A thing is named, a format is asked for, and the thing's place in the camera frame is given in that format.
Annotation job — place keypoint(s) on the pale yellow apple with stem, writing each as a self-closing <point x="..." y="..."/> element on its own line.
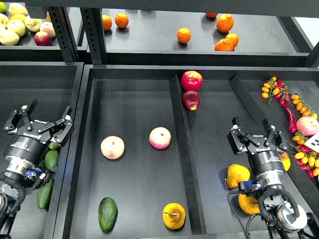
<point x="32" y="24"/>

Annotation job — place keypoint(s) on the dark red apple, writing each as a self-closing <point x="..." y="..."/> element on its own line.
<point x="191" y="100"/>

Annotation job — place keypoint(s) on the orange under top shelf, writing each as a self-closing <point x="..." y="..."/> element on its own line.
<point x="211" y="14"/>

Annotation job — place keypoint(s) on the pink apple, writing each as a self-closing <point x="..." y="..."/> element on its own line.
<point x="160" y="138"/>
<point x="112" y="147"/>

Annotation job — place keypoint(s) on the pink apple right tray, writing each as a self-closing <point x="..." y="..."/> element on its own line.
<point x="308" y="125"/>

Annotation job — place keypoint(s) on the cherry tomato bunch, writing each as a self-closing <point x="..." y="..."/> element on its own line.
<point x="275" y="89"/>
<point x="307" y="158"/>

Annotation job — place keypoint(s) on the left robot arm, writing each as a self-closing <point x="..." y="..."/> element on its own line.
<point x="11" y="199"/>

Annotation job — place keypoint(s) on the black left tray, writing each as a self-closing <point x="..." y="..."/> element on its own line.
<point x="55" y="85"/>

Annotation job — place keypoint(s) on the cherry tomato bunch top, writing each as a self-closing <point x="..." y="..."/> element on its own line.
<point x="275" y="89"/>

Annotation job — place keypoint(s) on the orange on shelf centre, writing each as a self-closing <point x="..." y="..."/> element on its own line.
<point x="183" y="35"/>

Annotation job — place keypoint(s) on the orange on shelf behind front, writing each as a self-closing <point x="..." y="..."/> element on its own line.
<point x="234" y="38"/>

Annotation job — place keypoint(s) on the pink apple left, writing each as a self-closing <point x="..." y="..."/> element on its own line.
<point x="112" y="147"/>

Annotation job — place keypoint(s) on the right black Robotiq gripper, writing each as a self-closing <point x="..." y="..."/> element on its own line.
<point x="263" y="151"/>

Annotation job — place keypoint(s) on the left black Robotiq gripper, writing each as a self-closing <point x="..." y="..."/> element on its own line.
<point x="30" y="141"/>

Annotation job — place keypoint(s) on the black middle tray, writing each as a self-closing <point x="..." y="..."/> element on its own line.
<point x="129" y="102"/>

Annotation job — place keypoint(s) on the pale peach on left shelf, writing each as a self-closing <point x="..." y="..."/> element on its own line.
<point x="48" y="27"/>

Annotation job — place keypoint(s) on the black tray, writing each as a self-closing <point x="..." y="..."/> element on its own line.
<point x="129" y="102"/>
<point x="55" y="85"/>

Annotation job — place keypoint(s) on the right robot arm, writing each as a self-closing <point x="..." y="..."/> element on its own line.
<point x="263" y="187"/>

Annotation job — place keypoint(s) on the bright red apple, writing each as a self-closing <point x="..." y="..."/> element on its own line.
<point x="191" y="81"/>

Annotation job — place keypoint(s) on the red apple on left shelf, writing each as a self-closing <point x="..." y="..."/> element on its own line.
<point x="43" y="38"/>

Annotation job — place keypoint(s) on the cherry tomato bunch bottom right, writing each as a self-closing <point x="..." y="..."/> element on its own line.
<point x="307" y="158"/>

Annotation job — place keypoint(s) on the orange cherry tomato vine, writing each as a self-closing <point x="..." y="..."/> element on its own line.
<point x="302" y="106"/>

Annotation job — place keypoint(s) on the large orange on shelf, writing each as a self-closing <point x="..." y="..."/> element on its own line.
<point x="225" y="23"/>

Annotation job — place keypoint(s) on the pink apple centre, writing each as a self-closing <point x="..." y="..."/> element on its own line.
<point x="160" y="138"/>

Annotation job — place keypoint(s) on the yellow pear by divider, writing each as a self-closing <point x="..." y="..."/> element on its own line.
<point x="285" y="160"/>

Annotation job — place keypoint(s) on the black white marker card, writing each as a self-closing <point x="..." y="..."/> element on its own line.
<point x="313" y="142"/>

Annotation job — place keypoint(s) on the red chili pepper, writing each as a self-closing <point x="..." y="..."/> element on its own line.
<point x="292" y="123"/>

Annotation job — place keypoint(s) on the pale yellow pear front left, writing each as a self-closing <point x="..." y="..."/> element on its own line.
<point x="9" y="38"/>

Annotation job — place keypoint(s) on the black shelf upright post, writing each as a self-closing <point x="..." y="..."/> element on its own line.
<point x="93" y="26"/>

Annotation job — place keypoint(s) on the orange on shelf left edge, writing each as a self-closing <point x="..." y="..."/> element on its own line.
<point x="107" y="22"/>

